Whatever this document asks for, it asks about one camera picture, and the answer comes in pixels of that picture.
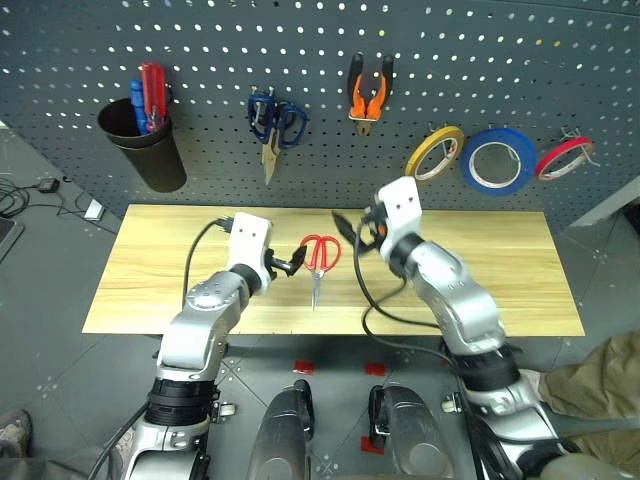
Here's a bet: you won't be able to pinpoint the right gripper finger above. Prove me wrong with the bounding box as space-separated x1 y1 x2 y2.
331 211 360 242
354 221 379 256

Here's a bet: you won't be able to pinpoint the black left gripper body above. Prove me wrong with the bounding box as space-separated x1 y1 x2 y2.
263 247 295 280

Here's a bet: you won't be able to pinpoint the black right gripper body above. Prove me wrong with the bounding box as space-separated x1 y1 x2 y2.
357 201 391 257

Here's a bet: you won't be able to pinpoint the yellow tape roll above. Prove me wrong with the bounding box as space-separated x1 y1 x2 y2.
405 125 466 185

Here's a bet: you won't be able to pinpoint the metal pegboard hook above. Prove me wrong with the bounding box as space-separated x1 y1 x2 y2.
558 126 600 167
249 85 277 127

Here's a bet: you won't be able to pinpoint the blue tape roll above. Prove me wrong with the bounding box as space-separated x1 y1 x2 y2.
459 127 539 198

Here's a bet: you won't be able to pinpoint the dark grey pegboard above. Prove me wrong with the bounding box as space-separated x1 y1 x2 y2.
0 0 640 236

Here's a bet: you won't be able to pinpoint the red tape roll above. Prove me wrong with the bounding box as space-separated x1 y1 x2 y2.
534 136 597 183

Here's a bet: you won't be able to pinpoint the orange black pliers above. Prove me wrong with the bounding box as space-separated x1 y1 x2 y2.
346 51 397 138

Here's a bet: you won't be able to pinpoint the black plastic cup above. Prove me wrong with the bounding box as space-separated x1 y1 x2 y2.
96 96 188 194

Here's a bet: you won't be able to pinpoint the dark rounded robot leg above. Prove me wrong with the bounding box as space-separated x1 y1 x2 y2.
247 379 316 480
368 383 455 480

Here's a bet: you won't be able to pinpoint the khaki trouser leg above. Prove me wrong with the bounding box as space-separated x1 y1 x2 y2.
535 331 640 477

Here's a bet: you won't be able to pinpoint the grey laptop edge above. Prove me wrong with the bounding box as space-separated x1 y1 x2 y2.
0 216 25 265

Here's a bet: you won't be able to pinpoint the grey brown shoe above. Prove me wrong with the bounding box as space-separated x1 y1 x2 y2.
0 409 34 460

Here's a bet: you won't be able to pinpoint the red handled scissors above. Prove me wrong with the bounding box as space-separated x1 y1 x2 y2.
298 233 343 313

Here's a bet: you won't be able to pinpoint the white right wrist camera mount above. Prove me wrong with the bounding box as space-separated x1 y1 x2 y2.
373 175 424 265

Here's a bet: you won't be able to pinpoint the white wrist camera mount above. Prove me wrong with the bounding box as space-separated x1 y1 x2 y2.
373 175 424 265
227 211 276 296

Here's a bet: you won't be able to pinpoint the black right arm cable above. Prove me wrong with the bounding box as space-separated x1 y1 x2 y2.
351 227 454 364

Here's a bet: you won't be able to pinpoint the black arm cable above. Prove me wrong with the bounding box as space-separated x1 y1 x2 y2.
183 216 236 304
351 227 454 364

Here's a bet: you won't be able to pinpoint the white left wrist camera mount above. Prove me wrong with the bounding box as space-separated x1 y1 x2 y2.
227 211 276 296

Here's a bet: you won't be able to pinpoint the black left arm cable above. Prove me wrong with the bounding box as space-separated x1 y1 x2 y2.
183 216 236 304

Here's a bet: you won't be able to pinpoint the blue handled scissors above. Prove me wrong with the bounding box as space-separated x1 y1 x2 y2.
246 85 310 187

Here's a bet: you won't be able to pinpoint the blue handled screwdriver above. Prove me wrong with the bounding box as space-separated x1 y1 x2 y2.
129 79 151 137

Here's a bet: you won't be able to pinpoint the red handled screwdriver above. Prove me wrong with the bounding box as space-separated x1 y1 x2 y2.
139 61 167 134

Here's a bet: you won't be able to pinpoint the black floor cable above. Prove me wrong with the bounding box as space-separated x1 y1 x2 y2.
0 172 124 236

